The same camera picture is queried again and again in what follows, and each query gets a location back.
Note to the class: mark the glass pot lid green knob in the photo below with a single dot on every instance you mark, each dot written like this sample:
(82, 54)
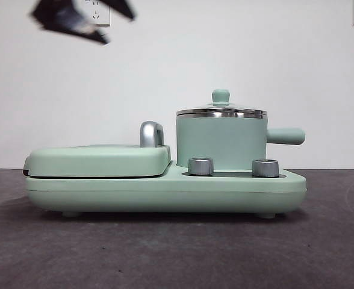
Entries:
(221, 95)

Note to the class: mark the silver control knob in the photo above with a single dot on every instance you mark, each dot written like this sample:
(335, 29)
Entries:
(265, 168)
(200, 167)

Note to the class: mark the mint green griddle cover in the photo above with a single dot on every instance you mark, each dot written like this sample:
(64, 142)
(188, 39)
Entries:
(95, 159)

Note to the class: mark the mint green saucepan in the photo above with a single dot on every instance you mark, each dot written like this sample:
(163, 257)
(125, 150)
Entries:
(219, 141)

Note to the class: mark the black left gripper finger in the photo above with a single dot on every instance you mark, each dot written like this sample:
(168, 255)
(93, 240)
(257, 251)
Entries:
(122, 9)
(62, 18)

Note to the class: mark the mint green breakfast machine base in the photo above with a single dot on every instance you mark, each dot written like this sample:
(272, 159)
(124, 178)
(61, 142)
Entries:
(165, 192)

